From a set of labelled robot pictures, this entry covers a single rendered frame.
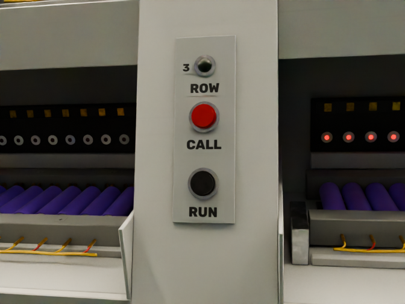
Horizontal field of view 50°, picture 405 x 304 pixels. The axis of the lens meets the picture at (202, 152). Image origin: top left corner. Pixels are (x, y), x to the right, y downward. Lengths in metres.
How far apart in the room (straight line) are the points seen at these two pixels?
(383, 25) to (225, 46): 0.10
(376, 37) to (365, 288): 0.16
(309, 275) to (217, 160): 0.10
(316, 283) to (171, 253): 0.10
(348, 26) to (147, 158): 0.16
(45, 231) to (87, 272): 0.06
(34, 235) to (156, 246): 0.12
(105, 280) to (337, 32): 0.23
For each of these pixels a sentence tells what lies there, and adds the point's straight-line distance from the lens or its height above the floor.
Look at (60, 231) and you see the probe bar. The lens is 0.36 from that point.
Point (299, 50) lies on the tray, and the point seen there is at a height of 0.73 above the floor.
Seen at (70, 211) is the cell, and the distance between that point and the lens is 0.40.
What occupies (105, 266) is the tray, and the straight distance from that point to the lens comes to 0.34.
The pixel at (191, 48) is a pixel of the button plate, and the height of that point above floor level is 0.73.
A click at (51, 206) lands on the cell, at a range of 0.41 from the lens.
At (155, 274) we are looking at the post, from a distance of 0.29.
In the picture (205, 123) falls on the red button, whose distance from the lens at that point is 0.28.
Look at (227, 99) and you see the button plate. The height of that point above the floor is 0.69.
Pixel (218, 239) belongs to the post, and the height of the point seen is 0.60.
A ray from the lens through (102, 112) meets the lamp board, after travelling 0.47.
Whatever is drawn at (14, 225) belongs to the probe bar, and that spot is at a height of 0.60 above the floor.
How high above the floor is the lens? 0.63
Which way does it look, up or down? 6 degrees up
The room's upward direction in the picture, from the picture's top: 1 degrees clockwise
